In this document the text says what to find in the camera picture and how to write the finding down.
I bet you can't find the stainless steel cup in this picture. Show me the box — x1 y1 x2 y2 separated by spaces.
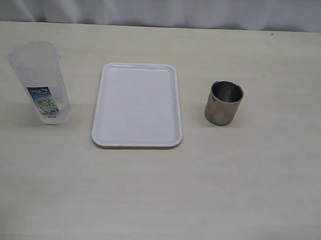
204 80 244 126

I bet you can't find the clear plastic pitcher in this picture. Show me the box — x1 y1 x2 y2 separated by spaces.
8 41 70 125

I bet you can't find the white rectangular plastic tray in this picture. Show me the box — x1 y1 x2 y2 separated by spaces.
91 62 183 149

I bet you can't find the white backdrop curtain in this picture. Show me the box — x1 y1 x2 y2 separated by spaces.
0 0 321 33

